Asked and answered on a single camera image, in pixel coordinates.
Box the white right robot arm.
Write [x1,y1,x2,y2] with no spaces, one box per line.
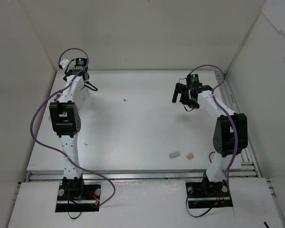
[172,74,248,196]

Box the small tan staples box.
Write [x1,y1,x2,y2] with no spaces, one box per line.
[186,153,194,160]

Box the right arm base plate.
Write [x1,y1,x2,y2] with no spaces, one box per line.
[185,181,233,209]

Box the white compartment organizer box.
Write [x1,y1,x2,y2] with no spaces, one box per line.
[58,83,89,110]

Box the white eraser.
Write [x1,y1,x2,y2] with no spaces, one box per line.
[169,151,181,159]

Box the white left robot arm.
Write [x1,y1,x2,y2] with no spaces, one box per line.
[49,57,98,200]

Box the aluminium rail frame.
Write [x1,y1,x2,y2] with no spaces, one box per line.
[26,71,276,205]

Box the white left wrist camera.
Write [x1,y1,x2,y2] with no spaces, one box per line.
[58,59,70,69]

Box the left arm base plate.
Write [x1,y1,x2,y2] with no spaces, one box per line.
[55,183,101,213]

